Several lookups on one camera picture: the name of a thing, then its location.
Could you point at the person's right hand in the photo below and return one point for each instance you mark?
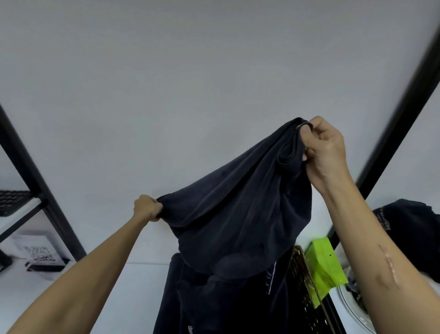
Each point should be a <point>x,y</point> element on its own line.
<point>328,155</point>

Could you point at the person's left hand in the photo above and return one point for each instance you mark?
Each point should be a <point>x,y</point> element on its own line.
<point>146,208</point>

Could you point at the person's right fingers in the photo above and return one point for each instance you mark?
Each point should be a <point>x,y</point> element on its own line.
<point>314,144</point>

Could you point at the person's left fingers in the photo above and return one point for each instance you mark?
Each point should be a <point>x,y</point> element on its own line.
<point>155,209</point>

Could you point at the dark navy garment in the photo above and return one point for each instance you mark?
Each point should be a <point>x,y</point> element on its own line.
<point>240,206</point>

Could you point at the person's right forearm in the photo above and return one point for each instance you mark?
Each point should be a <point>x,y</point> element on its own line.
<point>371,261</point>

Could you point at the person's left forearm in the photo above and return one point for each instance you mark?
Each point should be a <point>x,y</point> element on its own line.
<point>86,271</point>

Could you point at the dark garment with white print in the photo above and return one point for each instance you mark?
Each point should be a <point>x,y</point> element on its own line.
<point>220,302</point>

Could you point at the lime green plastic bag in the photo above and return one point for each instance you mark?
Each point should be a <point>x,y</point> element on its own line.
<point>323,268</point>

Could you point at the black card stand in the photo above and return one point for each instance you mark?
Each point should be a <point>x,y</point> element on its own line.
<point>44,266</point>

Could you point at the white code card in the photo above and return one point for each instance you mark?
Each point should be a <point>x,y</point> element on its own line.
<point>36,250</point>

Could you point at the black cloth with print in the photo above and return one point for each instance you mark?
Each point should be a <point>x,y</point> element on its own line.
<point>410,234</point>

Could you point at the black mesh shelf tray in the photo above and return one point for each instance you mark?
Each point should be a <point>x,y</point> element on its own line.
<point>12,201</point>

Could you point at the dark woven basket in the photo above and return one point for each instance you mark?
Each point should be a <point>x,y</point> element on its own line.
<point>304,296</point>

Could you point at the white round basin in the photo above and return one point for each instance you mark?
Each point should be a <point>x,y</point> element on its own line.
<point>354,311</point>

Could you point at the black metal post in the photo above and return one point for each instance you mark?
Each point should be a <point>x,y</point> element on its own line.
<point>402,117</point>

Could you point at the black metal shelf frame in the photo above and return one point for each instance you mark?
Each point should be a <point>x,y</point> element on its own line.
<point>31,179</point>

